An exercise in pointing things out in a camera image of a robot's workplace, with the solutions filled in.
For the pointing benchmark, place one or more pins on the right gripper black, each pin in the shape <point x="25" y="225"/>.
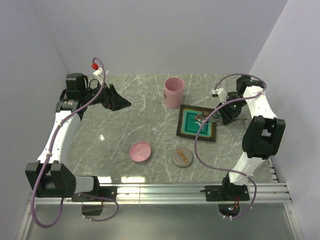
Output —
<point x="227" y="115"/>

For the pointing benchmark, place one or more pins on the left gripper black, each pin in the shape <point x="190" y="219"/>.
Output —
<point x="112" y="100"/>

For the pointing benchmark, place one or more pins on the metal tongs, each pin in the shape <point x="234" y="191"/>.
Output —
<point x="202" y="118"/>

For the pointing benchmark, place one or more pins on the pink lid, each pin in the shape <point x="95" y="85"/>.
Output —
<point x="140" y="151"/>

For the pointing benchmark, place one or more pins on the pink cup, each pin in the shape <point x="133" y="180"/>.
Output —
<point x="173" y="92"/>

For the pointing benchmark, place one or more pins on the grey lid with strap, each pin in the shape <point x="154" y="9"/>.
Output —
<point x="182" y="157"/>

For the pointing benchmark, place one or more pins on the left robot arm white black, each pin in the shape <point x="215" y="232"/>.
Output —
<point x="48" y="176"/>

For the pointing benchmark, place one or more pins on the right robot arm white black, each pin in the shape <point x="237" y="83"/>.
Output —
<point x="264" y="132"/>

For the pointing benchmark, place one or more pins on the grey cup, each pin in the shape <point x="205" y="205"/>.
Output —
<point x="231" y="96"/>

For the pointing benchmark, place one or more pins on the square teal black plate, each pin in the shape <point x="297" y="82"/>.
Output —
<point x="188" y="127"/>

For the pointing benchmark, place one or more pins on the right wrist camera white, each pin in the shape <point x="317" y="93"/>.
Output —
<point x="221" y="94"/>

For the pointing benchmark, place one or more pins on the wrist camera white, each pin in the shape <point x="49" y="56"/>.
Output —
<point x="221" y="94"/>
<point x="99" y="73"/>

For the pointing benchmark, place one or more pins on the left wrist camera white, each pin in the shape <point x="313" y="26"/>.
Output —
<point x="99" y="73"/>

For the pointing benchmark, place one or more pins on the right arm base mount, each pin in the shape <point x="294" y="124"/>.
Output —
<point x="228" y="197"/>

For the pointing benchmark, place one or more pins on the aluminium rail frame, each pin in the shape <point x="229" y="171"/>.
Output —
<point x="156" y="200"/>

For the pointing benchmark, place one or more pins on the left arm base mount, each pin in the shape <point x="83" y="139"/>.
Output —
<point x="94" y="202"/>

